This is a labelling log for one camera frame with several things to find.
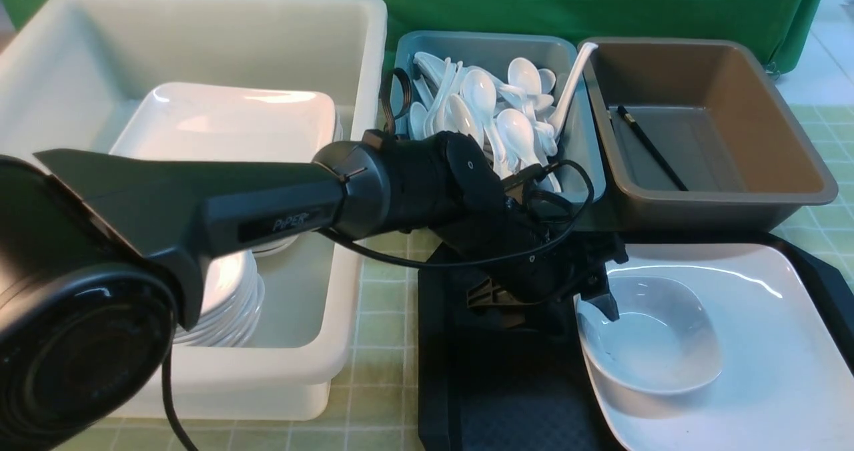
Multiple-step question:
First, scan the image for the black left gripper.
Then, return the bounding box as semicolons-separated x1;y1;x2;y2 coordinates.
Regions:
434;204;628;332

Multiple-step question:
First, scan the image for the white small bowl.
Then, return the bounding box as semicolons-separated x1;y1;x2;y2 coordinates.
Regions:
576;276;723;396

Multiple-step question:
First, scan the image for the black chopstick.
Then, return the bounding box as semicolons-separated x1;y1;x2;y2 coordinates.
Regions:
616;105;687;191

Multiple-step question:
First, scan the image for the white square rice plate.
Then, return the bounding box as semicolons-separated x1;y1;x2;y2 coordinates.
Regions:
584;242;852;450

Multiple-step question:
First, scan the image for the white soup spoon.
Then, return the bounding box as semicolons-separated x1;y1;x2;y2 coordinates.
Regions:
462;69;497;130

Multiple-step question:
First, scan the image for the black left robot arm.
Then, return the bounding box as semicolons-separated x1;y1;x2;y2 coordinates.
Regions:
2;129;628;450

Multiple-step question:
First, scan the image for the black serving tray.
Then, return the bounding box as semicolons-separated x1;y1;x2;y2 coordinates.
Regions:
418;230;853;450

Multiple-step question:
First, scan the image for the teal plastic bin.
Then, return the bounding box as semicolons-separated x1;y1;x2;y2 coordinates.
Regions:
394;29;606;201

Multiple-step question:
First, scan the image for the white ladle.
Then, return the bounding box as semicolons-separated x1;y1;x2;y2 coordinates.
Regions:
547;43;598;141

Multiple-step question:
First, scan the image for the brown plastic bin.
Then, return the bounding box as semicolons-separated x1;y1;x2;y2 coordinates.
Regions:
584;37;838;230

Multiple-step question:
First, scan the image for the pile of white spoons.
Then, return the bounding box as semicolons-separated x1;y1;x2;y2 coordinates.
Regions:
406;51;558;179

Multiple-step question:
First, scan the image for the stack of white small bowls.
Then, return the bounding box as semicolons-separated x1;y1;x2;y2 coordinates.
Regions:
173;251;266;348

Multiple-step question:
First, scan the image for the stack of white square plates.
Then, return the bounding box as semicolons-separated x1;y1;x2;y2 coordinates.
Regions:
110;82;344;258

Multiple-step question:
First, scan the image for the large white plastic tub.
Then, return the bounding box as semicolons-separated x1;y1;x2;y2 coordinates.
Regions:
1;0;387;421

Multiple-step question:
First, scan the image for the black cable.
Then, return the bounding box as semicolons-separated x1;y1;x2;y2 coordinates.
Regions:
161;67;596;451

